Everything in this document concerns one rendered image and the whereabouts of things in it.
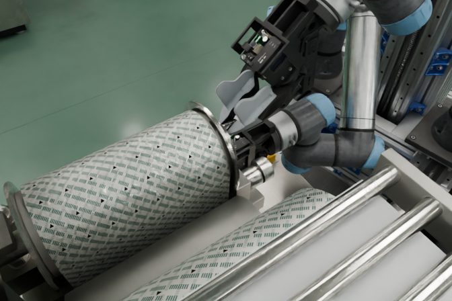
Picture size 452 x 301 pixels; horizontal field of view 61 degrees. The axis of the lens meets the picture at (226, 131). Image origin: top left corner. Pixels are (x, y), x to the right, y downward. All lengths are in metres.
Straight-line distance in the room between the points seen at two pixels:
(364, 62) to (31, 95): 2.29
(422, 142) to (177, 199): 0.92
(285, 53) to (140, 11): 2.99
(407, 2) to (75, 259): 0.54
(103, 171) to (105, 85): 2.24
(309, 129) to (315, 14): 0.32
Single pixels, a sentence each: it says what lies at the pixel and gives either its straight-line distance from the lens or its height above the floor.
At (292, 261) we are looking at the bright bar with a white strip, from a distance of 0.28.
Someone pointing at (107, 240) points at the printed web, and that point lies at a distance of 0.50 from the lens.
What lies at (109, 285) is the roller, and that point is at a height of 1.23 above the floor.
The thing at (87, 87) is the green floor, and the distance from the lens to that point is 2.74.
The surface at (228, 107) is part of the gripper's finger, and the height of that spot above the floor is 1.29.
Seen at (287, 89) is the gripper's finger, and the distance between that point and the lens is 0.53.
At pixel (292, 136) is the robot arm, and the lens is 0.77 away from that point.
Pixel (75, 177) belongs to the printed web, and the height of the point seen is 1.31.
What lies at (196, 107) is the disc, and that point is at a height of 1.31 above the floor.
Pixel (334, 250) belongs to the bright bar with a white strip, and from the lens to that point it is 0.28.
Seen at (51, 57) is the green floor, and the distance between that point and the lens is 3.11.
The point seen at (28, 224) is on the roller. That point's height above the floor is 1.30.
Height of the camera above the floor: 1.68
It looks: 47 degrees down
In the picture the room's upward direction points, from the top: straight up
